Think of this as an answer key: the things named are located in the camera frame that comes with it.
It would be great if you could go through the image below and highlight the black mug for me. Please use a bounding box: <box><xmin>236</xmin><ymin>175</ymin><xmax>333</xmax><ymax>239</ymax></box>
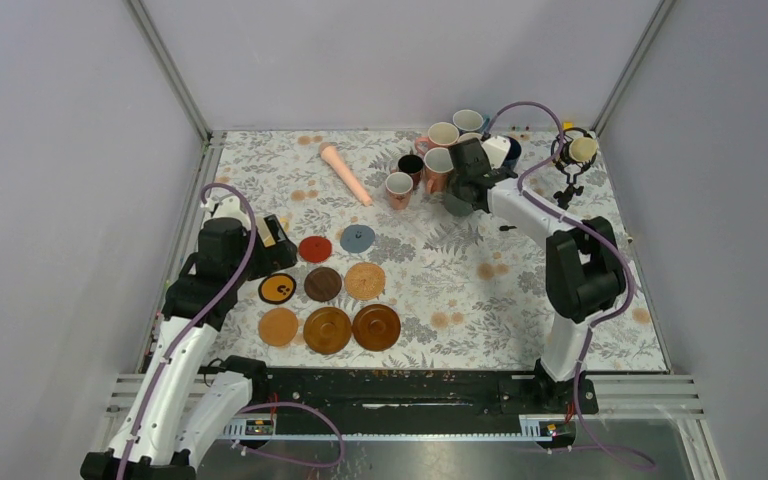
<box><xmin>396</xmin><ymin>154</ymin><xmax>424</xmax><ymax>190</ymax></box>

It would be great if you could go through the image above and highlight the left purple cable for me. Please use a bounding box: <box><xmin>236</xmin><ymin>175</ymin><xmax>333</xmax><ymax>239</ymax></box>
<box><xmin>113</xmin><ymin>183</ymin><xmax>346</xmax><ymax>480</ymax></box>

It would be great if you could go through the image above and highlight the woven rattan coaster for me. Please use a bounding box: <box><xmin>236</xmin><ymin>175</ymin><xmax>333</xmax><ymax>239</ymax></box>
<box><xmin>344</xmin><ymin>262</ymin><xmax>386</xmax><ymax>300</ymax></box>

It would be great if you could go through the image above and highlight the dark walnut coaster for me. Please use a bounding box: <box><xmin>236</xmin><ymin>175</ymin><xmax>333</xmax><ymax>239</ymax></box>
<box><xmin>303</xmin><ymin>267</ymin><xmax>343</xmax><ymax>302</ymax></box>

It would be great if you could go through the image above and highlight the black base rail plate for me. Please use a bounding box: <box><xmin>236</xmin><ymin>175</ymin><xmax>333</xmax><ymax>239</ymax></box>
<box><xmin>238</xmin><ymin>359</ymin><xmax>599</xmax><ymax>436</ymax></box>

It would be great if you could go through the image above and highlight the pink mug centre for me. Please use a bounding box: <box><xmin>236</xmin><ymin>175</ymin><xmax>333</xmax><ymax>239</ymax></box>
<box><xmin>423</xmin><ymin>147</ymin><xmax>454</xmax><ymax>194</ymax></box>

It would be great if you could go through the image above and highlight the cream microphone in shockmount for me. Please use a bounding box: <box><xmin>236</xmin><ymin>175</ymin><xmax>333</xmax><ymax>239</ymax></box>
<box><xmin>550</xmin><ymin>126</ymin><xmax>599</xmax><ymax>174</ymax></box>

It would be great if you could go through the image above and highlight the red smiley coaster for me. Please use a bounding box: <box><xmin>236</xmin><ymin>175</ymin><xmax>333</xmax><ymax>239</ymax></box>
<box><xmin>298</xmin><ymin>236</ymin><xmax>333</xmax><ymax>264</ymax></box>

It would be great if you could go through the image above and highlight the brown ceramic saucer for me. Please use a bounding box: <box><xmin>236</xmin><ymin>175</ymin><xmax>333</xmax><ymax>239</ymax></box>
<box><xmin>303</xmin><ymin>307</ymin><xmax>352</xmax><ymax>355</ymax></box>
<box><xmin>352</xmin><ymin>304</ymin><xmax>401</xmax><ymax>352</ymax></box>

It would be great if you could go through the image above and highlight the light green mug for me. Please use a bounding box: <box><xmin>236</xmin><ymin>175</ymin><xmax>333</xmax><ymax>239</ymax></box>
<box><xmin>457</xmin><ymin>132</ymin><xmax>483</xmax><ymax>143</ymax></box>

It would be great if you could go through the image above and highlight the blue-grey smiley coaster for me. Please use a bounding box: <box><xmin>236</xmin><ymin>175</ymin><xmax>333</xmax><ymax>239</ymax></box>
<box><xmin>340</xmin><ymin>224</ymin><xmax>376</xmax><ymax>254</ymax></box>

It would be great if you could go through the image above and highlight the pink silicone microphone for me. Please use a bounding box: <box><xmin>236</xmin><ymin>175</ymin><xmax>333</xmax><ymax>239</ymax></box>
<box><xmin>319</xmin><ymin>142</ymin><xmax>373</xmax><ymax>207</ymax></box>

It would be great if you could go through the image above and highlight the pink mug back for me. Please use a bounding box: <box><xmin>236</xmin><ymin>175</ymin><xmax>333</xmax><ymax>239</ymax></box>
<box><xmin>414</xmin><ymin>122</ymin><xmax>461</xmax><ymax>156</ymax></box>

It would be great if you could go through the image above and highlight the yellow mug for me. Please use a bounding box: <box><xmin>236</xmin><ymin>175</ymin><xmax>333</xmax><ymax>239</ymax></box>
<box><xmin>256</xmin><ymin>218</ymin><xmax>275</xmax><ymax>248</ymax></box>

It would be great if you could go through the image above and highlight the purple cable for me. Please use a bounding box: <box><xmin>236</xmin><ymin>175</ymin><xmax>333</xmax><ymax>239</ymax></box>
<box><xmin>113</xmin><ymin>183</ymin><xmax>346</xmax><ymax>480</ymax></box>
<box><xmin>486</xmin><ymin>101</ymin><xmax>660</xmax><ymax>473</ymax></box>

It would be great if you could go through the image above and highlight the navy blue mug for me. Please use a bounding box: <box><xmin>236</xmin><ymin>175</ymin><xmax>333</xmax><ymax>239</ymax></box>
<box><xmin>503</xmin><ymin>136</ymin><xmax>522</xmax><ymax>171</ymax></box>

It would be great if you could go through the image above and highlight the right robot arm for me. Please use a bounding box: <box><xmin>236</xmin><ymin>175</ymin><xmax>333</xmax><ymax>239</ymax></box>
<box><xmin>446</xmin><ymin>139</ymin><xmax>633</xmax><ymax>412</ymax></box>

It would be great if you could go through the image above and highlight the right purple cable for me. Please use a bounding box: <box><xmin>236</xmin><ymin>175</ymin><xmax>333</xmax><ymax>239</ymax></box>
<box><xmin>486</xmin><ymin>101</ymin><xmax>660</xmax><ymax>473</ymax></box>

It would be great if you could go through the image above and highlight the orange black smiley coaster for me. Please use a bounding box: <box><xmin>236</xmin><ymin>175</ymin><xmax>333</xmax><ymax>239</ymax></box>
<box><xmin>258</xmin><ymin>273</ymin><xmax>297</xmax><ymax>305</ymax></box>

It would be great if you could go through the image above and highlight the dark green mug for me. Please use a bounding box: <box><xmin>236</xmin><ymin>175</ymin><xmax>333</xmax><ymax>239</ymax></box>
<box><xmin>442</xmin><ymin>191</ymin><xmax>474</xmax><ymax>217</ymax></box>

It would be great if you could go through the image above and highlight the light brown round coaster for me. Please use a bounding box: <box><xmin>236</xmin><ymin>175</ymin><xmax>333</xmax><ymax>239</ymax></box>
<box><xmin>258</xmin><ymin>308</ymin><xmax>298</xmax><ymax>348</ymax></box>

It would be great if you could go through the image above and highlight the aluminium frame rail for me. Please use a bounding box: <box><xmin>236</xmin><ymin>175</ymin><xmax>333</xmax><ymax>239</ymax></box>
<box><xmin>124</xmin><ymin>0</ymin><xmax>212</xmax><ymax>143</ymax></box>

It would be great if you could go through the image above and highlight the white blue-handled mug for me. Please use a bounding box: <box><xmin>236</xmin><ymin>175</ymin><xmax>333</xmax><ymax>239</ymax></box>
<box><xmin>452</xmin><ymin>109</ymin><xmax>489</xmax><ymax>134</ymax></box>

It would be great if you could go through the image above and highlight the floral tablecloth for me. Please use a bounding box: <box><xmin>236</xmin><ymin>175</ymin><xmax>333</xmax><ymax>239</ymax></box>
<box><xmin>185</xmin><ymin>129</ymin><xmax>669</xmax><ymax>372</ymax></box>

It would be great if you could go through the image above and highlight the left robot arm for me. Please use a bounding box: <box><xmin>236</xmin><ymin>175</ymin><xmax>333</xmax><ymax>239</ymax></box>
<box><xmin>80</xmin><ymin>215</ymin><xmax>298</xmax><ymax>479</ymax></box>

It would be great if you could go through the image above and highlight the small pink patterned mug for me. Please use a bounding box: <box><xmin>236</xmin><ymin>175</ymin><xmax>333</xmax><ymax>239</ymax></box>
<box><xmin>385</xmin><ymin>171</ymin><xmax>414</xmax><ymax>210</ymax></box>

